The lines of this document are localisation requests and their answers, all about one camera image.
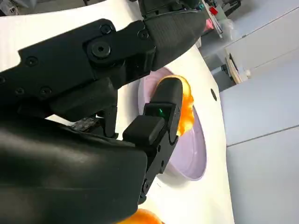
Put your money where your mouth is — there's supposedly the wooden board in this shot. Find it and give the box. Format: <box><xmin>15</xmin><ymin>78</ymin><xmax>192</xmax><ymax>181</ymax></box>
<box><xmin>225</xmin><ymin>53</ymin><xmax>243</xmax><ymax>84</ymax></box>

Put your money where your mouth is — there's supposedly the orange crescent toy bread roll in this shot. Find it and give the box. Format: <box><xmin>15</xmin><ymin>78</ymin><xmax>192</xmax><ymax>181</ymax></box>
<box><xmin>158</xmin><ymin>74</ymin><xmax>196</xmax><ymax>136</ymax></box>

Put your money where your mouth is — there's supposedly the black workshop machine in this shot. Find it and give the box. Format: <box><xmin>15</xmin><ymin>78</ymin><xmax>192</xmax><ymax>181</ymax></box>
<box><xmin>137</xmin><ymin>0</ymin><xmax>202</xmax><ymax>14</ymax></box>

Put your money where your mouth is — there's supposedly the lilac plate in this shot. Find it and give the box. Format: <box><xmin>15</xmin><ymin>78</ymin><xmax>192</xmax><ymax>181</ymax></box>
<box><xmin>137</xmin><ymin>67</ymin><xmax>207</xmax><ymax>182</ymax></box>

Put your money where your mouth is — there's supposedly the grey metal rail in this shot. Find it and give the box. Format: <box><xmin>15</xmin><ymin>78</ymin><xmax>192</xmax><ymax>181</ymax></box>
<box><xmin>200</xmin><ymin>0</ymin><xmax>224</xmax><ymax>38</ymax></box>

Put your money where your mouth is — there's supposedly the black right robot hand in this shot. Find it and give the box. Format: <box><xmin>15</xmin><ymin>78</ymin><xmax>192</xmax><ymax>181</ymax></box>
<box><xmin>0</xmin><ymin>10</ymin><xmax>208</xmax><ymax>224</ymax></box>

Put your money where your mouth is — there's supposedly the white cabinet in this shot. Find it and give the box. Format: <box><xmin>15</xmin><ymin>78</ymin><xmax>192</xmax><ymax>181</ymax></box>
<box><xmin>224</xmin><ymin>4</ymin><xmax>299</xmax><ymax>77</ymax></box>

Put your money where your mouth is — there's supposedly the black background device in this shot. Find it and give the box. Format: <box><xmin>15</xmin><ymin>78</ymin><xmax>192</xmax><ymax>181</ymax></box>
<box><xmin>221</xmin><ymin>0</ymin><xmax>242</xmax><ymax>17</ymax></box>

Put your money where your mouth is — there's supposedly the orange white striped bread roll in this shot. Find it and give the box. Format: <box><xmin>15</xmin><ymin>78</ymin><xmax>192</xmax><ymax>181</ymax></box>
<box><xmin>127</xmin><ymin>209</ymin><xmax>164</xmax><ymax>224</ymax></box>

